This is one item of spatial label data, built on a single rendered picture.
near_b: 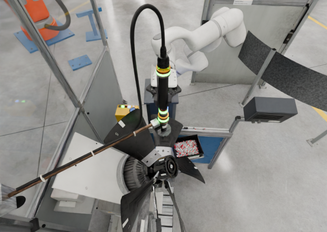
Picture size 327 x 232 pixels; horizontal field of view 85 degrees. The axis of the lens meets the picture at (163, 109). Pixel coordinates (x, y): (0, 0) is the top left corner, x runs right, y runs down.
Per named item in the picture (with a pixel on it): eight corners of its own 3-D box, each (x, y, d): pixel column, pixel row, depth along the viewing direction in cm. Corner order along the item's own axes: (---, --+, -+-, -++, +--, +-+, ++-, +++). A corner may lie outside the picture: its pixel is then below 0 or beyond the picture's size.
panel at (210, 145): (138, 159, 209) (130, 131, 157) (138, 158, 210) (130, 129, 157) (209, 164, 206) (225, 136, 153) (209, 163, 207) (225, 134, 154)
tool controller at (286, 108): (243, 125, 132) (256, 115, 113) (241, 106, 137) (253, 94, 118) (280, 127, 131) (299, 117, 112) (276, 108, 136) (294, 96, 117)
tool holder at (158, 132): (156, 141, 79) (155, 130, 71) (149, 129, 83) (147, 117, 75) (173, 132, 82) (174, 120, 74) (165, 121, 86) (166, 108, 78)
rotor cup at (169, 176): (145, 185, 92) (165, 182, 84) (143, 156, 97) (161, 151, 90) (163, 183, 102) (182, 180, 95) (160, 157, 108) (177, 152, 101)
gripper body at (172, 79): (176, 77, 79) (176, 97, 72) (153, 76, 79) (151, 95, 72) (177, 63, 73) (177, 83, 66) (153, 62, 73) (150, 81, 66)
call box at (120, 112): (117, 122, 139) (114, 115, 131) (120, 112, 145) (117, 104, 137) (137, 123, 139) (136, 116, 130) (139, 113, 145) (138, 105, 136)
